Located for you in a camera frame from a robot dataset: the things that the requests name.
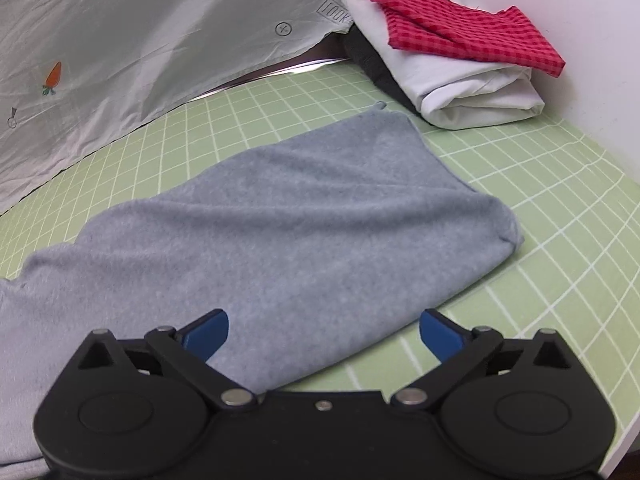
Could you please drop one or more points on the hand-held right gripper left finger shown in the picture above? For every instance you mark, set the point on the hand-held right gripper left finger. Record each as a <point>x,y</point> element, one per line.
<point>207,334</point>

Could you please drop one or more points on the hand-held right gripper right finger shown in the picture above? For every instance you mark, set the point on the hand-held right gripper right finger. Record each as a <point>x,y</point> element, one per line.
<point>441,336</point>

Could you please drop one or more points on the grey knit garment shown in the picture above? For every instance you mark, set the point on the grey knit garment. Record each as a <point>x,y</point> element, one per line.
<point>260,240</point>

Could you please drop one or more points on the green grid cutting mat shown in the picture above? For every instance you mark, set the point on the green grid cutting mat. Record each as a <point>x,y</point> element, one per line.
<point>550,200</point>

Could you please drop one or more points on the white folded garment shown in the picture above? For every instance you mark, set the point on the white folded garment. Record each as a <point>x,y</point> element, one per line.
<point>450,87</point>

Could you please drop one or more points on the black folded garment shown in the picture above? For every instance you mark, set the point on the black folded garment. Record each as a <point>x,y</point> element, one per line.
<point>372,62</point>

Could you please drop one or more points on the carrot printed grey sheet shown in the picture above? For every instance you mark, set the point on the carrot printed grey sheet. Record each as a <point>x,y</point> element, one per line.
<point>150,35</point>

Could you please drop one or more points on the red checked folded cloth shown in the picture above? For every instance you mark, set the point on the red checked folded cloth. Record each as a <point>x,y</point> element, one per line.
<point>450,27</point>

